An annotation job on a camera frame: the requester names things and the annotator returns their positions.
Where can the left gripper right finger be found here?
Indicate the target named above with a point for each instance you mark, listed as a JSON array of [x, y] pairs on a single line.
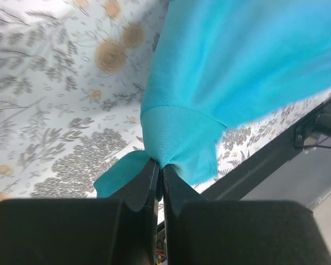
[[201, 231]]

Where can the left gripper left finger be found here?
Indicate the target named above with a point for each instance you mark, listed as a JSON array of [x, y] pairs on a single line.
[[120, 229]]

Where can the teal t shirt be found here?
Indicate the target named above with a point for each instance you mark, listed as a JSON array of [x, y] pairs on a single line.
[[218, 65]]

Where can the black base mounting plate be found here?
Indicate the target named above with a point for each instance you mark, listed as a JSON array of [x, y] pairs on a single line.
[[254, 170]]

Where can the floral patterned table mat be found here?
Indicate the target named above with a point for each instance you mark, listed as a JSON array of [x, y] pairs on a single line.
[[72, 79]]

